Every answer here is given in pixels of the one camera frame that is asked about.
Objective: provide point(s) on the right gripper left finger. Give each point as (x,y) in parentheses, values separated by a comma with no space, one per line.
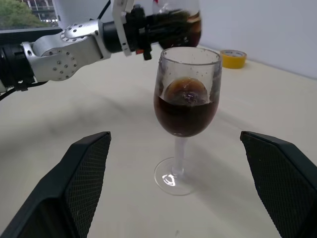
(57,188)

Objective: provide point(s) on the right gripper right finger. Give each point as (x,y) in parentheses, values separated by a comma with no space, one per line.
(284,186)

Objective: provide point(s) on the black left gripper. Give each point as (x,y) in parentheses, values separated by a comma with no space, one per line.
(136,29)

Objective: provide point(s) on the yellow-capped dark drink bottle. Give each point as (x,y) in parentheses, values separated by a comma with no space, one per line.
(194,29)

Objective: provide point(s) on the clear stemmed wine glass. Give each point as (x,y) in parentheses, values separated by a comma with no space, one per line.
(185,119)

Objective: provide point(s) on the yellow tape roll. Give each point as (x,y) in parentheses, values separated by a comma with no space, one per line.
(232,62)

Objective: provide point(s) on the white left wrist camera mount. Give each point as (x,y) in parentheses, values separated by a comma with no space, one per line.
(119,22)

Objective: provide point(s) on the window with black frame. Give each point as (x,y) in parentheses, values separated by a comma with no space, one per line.
(15,12)

